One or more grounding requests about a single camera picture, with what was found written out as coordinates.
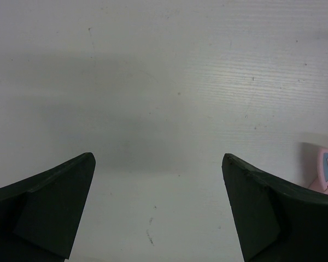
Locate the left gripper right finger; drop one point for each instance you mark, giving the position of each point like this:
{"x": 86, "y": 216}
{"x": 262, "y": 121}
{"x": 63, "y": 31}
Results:
{"x": 276, "y": 220}

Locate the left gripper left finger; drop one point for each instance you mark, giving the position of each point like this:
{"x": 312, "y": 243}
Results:
{"x": 40, "y": 215}

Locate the pink blue cat-ear headphones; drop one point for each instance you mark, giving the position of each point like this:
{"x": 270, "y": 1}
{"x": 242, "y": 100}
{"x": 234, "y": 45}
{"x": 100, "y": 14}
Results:
{"x": 320, "y": 184}

